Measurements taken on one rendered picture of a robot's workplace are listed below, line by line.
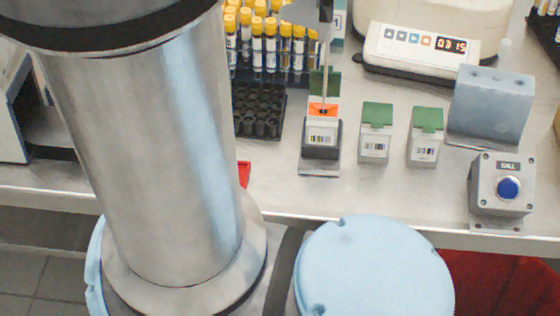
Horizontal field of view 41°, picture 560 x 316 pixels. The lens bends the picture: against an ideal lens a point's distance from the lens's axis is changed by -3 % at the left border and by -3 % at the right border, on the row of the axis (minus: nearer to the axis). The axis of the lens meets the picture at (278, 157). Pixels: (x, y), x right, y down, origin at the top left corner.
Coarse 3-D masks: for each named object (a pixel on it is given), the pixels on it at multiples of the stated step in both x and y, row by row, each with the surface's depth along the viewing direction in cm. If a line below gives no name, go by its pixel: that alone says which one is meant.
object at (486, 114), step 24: (480, 72) 98; (504, 72) 98; (456, 96) 98; (480, 96) 97; (504, 96) 96; (528, 96) 95; (456, 120) 101; (480, 120) 100; (504, 120) 99; (456, 144) 102; (480, 144) 101; (504, 144) 101
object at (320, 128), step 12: (312, 96) 98; (312, 108) 96; (324, 108) 96; (336, 108) 96; (312, 120) 96; (324, 120) 95; (336, 120) 95; (312, 132) 96; (324, 132) 96; (336, 132) 96; (324, 144) 97; (336, 144) 97
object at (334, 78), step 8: (320, 64) 95; (312, 72) 95; (320, 72) 95; (328, 72) 95; (336, 72) 95; (312, 80) 96; (320, 80) 96; (328, 80) 96; (336, 80) 96; (312, 88) 97; (320, 88) 97; (328, 88) 97; (336, 88) 97; (320, 96) 98; (328, 96) 97; (336, 96) 97
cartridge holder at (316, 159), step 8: (304, 120) 101; (304, 128) 99; (304, 136) 99; (304, 144) 98; (312, 144) 98; (320, 144) 98; (304, 152) 98; (312, 152) 98; (320, 152) 98; (328, 152) 98; (336, 152) 98; (304, 160) 99; (312, 160) 99; (320, 160) 99; (328, 160) 99; (336, 160) 99; (304, 168) 98; (312, 168) 98; (320, 168) 98; (328, 168) 98; (336, 168) 98; (336, 176) 98
